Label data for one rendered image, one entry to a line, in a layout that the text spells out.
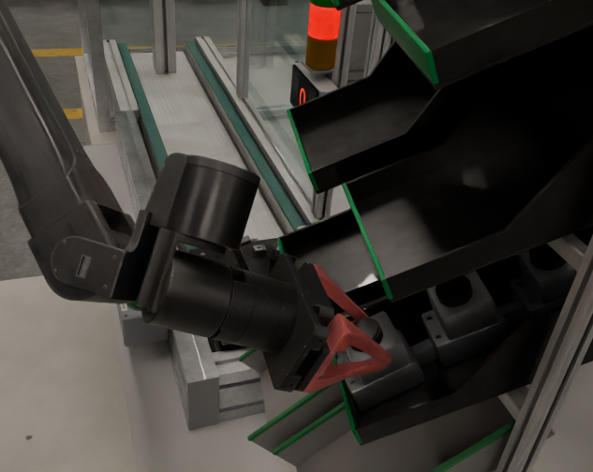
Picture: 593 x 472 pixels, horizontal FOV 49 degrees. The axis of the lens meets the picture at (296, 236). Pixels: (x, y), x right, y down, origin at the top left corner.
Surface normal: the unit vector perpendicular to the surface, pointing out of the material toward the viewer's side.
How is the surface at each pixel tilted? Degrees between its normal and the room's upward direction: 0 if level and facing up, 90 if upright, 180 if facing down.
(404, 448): 45
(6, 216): 0
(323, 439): 90
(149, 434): 0
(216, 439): 0
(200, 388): 90
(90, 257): 50
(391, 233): 25
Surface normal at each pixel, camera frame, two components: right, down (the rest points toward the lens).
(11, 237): 0.07, -0.82
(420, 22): -0.35, -0.73
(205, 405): 0.32, 0.56
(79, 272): -0.23, -0.14
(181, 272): 0.53, -0.39
